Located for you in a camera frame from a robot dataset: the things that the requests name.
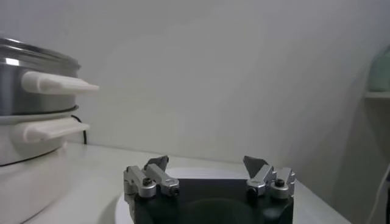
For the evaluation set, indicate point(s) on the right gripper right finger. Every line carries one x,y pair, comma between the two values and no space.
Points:
262,179

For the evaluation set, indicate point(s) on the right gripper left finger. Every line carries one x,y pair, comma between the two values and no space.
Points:
138,179

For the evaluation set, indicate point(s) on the stainless steel steamer basket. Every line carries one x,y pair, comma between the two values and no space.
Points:
36,100

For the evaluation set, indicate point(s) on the white round plate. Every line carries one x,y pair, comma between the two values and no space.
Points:
207,173

